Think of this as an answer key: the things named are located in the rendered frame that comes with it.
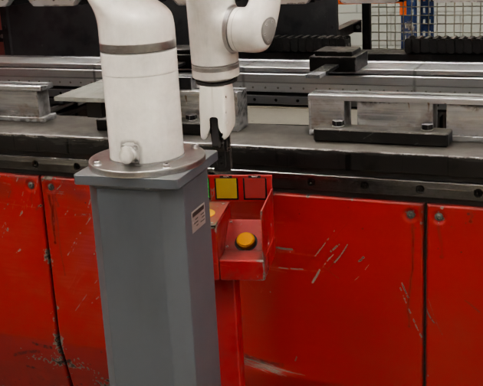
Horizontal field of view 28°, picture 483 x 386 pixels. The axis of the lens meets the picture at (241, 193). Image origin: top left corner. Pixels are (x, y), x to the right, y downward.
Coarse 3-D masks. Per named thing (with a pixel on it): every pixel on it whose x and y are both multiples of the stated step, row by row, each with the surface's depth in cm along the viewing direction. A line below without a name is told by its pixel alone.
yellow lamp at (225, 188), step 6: (216, 180) 206; (222, 180) 206; (228, 180) 206; (234, 180) 205; (216, 186) 206; (222, 186) 206; (228, 186) 206; (234, 186) 206; (216, 192) 207; (222, 192) 207; (228, 192) 206; (234, 192) 206
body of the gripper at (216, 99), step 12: (204, 84) 168; (216, 84) 167; (228, 84) 169; (204, 96) 167; (216, 96) 167; (228, 96) 169; (204, 108) 168; (216, 108) 168; (228, 108) 170; (204, 120) 169; (228, 120) 170; (204, 132) 170; (228, 132) 171
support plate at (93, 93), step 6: (90, 84) 228; (96, 84) 228; (102, 84) 228; (72, 90) 222; (78, 90) 221; (84, 90) 221; (90, 90) 221; (96, 90) 220; (102, 90) 220; (54, 96) 216; (60, 96) 215; (66, 96) 215; (72, 96) 215; (78, 96) 214; (84, 96) 214; (90, 96) 213; (96, 96) 213; (102, 96) 213; (90, 102) 213; (96, 102) 212; (102, 102) 211
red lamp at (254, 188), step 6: (246, 180) 205; (252, 180) 205; (258, 180) 204; (264, 180) 204; (246, 186) 205; (252, 186) 205; (258, 186) 205; (264, 186) 205; (246, 192) 206; (252, 192) 206; (258, 192) 205; (264, 192) 205
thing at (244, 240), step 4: (244, 232) 201; (240, 236) 200; (244, 236) 200; (248, 236) 200; (252, 236) 200; (236, 240) 200; (240, 240) 200; (244, 240) 200; (248, 240) 199; (252, 240) 199; (240, 244) 199; (244, 244) 199; (248, 244) 199; (252, 244) 199; (244, 248) 199; (248, 248) 200
